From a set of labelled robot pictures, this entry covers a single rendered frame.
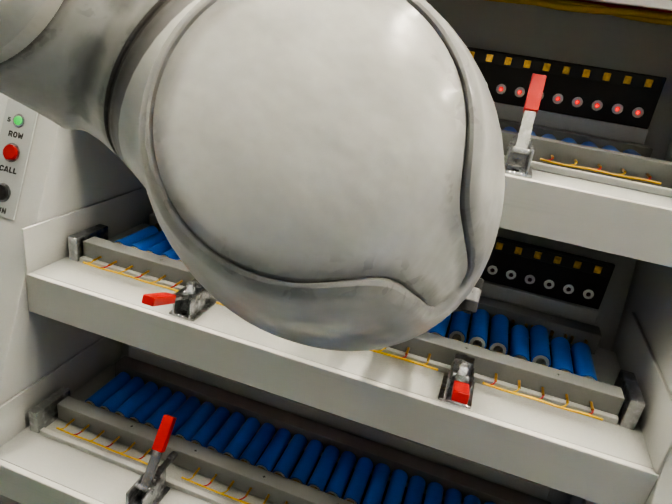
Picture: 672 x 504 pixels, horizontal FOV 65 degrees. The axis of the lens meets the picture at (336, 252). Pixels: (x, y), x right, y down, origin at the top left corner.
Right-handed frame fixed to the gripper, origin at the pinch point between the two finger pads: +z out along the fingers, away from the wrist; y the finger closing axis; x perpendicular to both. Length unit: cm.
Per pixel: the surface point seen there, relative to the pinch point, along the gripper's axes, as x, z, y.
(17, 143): -4.0, -5.8, 41.8
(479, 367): 5.0, -0.3, -8.7
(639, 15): -33.2, 1.8, -15.7
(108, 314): 10.1, -3.0, 27.3
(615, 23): -36.4, 8.3, -14.9
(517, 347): 2.2, 3.3, -12.0
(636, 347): -1.0, 5.3, -22.9
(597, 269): -8.1, 7.8, -18.6
